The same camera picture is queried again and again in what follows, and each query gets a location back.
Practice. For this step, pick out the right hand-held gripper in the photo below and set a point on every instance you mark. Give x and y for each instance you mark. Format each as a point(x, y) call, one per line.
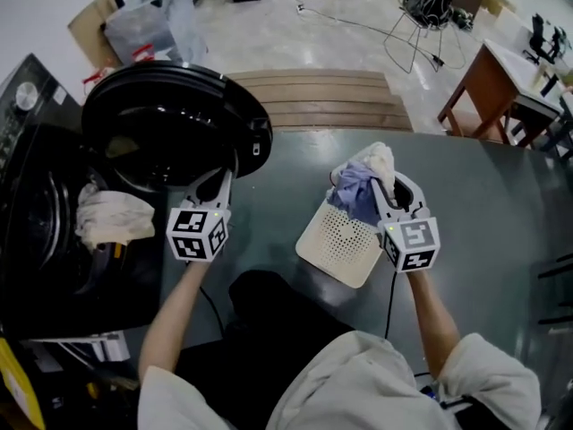
point(412, 244)

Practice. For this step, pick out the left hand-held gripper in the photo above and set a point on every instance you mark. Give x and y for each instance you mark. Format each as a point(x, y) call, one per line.
point(197, 235)

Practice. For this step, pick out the small cream clothes piece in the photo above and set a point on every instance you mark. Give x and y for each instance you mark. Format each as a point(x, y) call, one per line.
point(380, 159)

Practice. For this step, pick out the lavender clothes piece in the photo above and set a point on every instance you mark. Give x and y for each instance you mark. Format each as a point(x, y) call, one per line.
point(353, 191)

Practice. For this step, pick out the white plastic laundry basket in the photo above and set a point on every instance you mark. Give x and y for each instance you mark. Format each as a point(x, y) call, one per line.
point(340, 249)

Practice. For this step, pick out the large beige clothes piece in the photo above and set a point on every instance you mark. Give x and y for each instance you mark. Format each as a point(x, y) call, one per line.
point(112, 215)

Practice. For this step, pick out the dark grey washing machine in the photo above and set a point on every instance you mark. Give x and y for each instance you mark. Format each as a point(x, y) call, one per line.
point(45, 285)

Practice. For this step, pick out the person's left forearm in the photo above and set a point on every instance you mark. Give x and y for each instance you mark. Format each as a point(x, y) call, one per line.
point(170, 320)

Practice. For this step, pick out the person's right forearm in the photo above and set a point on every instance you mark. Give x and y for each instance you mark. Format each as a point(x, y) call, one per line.
point(432, 325)

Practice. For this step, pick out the round black washer door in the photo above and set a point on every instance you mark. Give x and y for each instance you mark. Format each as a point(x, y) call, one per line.
point(170, 119)

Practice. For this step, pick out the clear plastic storage box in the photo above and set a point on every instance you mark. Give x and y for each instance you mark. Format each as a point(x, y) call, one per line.
point(147, 29)

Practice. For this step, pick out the wooden slatted ramp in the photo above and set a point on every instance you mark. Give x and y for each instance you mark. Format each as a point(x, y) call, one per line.
point(313, 101)

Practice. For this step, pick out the person's legs in black trousers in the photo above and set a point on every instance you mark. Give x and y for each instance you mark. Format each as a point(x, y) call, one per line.
point(268, 320)

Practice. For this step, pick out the person's white shirt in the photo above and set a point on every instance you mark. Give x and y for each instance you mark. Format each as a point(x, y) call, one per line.
point(358, 388)

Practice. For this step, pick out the brown board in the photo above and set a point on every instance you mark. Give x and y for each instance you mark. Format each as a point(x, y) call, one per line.
point(87, 29)

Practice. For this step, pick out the black office chair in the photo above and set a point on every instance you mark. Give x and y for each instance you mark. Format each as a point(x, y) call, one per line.
point(537, 34)

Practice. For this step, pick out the white washer stand frame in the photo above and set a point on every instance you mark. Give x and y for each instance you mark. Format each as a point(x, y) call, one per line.
point(112, 345)

